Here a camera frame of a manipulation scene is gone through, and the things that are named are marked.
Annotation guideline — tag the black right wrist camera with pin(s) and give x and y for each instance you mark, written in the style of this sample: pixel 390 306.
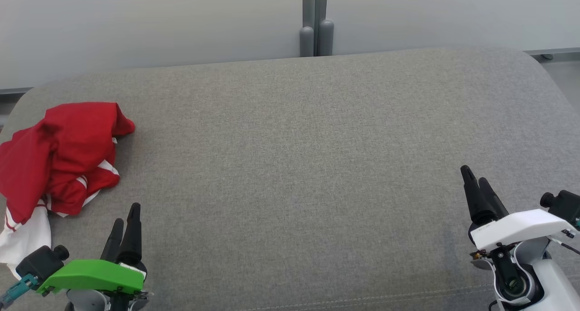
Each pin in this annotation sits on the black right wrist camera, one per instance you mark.
pixel 564 204

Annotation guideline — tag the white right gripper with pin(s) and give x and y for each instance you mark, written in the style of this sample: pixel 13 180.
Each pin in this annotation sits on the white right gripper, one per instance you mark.
pixel 521 227

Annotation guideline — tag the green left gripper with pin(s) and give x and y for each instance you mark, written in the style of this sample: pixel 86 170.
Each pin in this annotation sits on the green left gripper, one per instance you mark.
pixel 95 274

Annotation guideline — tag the grey fabric sofa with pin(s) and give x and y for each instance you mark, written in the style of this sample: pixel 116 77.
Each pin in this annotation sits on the grey fabric sofa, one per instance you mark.
pixel 299 175

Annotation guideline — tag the grey partition post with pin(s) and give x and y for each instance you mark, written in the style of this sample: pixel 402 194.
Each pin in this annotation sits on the grey partition post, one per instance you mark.
pixel 325 30
pixel 306 34

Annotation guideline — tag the red white-sleeved t-shirt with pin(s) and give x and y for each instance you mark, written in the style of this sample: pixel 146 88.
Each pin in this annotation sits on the red white-sleeved t-shirt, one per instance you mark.
pixel 86 129

